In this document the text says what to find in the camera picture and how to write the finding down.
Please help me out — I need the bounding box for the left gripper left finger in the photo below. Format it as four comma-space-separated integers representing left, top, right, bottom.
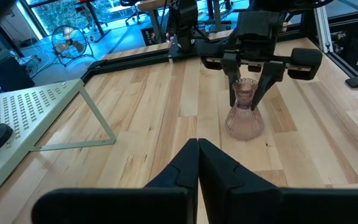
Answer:
30, 138, 200, 224

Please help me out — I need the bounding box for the pink ribbed glass candle holder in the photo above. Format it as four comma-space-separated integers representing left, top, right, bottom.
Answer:
224, 77, 265, 141

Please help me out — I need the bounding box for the silver aluminium bar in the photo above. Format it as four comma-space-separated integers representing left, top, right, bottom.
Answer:
314, 6, 335, 54

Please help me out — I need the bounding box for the black computer tower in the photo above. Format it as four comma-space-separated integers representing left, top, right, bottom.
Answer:
0, 49, 36, 97

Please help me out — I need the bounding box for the wooden desk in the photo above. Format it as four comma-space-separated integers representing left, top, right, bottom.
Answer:
137, 0, 175, 44

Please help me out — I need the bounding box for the black office chair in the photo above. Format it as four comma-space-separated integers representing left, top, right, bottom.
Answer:
119, 0, 144, 26

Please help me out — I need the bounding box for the black aluminium table frame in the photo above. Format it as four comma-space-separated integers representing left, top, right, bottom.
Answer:
81, 0, 358, 103

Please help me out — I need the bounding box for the black drawer cabinet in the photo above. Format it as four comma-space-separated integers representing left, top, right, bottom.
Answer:
329, 18, 358, 78

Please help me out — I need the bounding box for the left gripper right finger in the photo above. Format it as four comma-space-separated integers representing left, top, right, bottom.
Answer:
198, 138, 358, 224

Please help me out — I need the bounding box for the black floor fan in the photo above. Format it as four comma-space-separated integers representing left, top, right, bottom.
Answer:
50, 24, 94, 68

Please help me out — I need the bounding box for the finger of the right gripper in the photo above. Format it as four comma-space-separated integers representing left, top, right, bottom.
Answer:
250, 62, 287, 111
222, 52, 242, 108

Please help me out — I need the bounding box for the green perforated metal shelf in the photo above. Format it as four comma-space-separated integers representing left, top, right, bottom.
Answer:
0, 78, 117, 208

